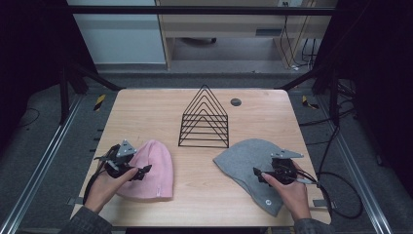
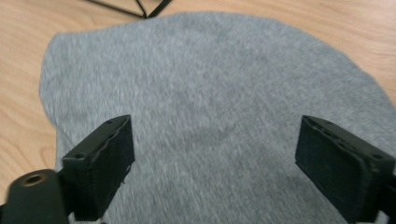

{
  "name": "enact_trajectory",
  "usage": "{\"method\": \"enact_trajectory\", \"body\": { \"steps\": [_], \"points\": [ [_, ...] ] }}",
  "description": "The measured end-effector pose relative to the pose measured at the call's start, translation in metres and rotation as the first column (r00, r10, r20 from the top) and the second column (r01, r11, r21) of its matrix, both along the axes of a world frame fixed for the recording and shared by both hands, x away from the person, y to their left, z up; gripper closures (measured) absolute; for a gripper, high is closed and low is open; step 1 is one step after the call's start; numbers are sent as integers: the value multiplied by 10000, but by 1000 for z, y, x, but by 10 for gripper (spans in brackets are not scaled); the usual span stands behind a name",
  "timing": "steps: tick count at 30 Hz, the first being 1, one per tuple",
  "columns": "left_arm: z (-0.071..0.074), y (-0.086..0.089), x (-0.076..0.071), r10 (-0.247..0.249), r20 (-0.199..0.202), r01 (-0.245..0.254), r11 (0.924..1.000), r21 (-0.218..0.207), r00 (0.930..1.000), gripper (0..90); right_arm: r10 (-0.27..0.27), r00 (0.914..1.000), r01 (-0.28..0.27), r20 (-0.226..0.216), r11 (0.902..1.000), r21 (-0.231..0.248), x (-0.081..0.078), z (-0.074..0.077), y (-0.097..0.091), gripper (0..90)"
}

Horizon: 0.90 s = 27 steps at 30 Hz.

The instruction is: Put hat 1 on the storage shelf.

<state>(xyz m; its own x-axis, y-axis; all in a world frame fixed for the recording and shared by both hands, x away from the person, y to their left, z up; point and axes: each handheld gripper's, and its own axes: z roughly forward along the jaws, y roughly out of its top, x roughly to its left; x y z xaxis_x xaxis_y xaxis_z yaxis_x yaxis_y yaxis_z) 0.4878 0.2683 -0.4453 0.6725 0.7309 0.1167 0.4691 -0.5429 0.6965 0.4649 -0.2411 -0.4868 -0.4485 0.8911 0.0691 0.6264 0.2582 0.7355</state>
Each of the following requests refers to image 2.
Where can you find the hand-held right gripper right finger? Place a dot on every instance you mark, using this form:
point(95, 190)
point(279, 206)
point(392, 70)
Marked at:
point(336, 168)

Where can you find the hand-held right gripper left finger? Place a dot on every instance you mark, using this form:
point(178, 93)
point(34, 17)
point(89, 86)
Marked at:
point(99, 168)

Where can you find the gray knit hat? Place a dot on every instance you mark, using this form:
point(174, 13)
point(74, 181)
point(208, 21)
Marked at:
point(202, 77)

